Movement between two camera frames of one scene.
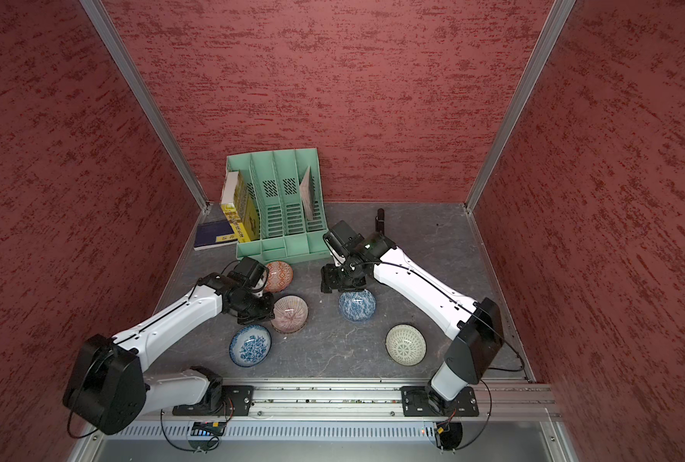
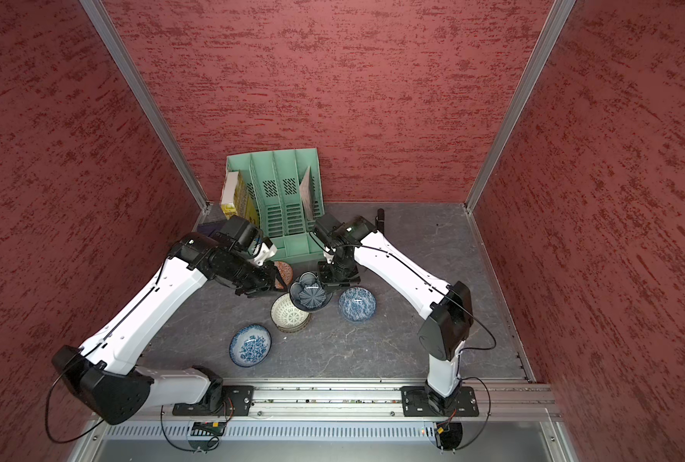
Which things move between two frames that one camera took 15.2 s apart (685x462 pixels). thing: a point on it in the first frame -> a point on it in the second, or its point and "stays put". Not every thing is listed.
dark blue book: (207, 233) stays put
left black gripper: (265, 315) -> (266, 282)
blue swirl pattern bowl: (357, 306) stays put
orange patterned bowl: (279, 276) stays put
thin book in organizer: (306, 195) stays put
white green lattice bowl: (406, 345) -> (288, 317)
